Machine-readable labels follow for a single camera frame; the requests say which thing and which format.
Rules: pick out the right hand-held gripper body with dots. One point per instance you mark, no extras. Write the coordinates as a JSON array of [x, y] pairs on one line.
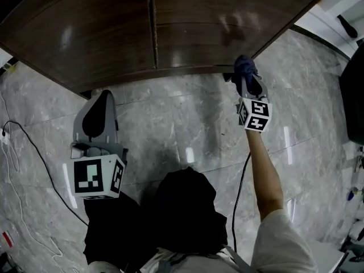
[[254, 114]]

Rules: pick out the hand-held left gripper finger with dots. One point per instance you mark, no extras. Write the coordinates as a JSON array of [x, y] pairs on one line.
[[111, 124], [82, 124]]

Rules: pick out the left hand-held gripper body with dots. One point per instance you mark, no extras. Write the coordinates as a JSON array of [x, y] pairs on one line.
[[96, 175]]

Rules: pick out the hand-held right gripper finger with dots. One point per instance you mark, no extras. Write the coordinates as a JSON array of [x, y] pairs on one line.
[[244, 88], [261, 88]]

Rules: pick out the dark blue wiping cloth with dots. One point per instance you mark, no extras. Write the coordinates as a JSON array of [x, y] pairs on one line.
[[244, 67]]

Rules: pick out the person's left forearm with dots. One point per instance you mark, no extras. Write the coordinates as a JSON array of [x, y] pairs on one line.
[[113, 232]]

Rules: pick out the person's right forearm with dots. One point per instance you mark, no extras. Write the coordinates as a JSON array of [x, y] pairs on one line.
[[264, 175]]

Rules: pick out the black-topped wooden vanity cabinet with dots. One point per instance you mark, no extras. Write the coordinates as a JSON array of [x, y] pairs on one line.
[[284, 38]]

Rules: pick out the white power strip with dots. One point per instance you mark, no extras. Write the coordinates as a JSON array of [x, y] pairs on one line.
[[4, 138]]

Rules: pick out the black and white bathtub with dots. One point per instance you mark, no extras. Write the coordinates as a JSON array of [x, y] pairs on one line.
[[354, 95]]

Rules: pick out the person's black trousers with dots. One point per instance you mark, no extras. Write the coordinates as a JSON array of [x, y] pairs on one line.
[[187, 209]]

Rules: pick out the black oblong object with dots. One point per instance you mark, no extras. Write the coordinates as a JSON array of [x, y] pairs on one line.
[[347, 26]]

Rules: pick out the clear bottle with red label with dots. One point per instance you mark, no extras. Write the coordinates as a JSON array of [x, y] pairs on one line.
[[8, 237]]

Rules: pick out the small blue object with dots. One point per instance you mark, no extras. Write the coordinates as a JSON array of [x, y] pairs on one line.
[[352, 194]]

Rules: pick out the white box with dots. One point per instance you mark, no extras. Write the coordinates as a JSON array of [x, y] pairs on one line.
[[330, 254]]

